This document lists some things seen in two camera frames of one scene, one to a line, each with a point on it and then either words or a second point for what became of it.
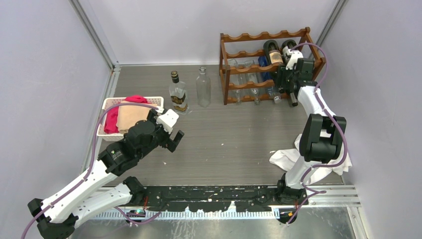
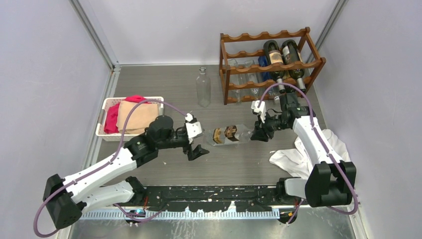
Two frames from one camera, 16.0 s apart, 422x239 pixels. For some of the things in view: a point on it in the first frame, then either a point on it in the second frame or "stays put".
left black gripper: (168, 143) -> (192, 154)
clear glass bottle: (239, 78) stays put
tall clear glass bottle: (203, 88) stays put
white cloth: (286, 159) stays put
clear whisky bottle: (178, 91) -> (229, 134)
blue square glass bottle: (263, 61) stays put
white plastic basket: (158, 101) stays put
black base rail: (214, 199) stays put
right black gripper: (282, 71) -> (260, 135)
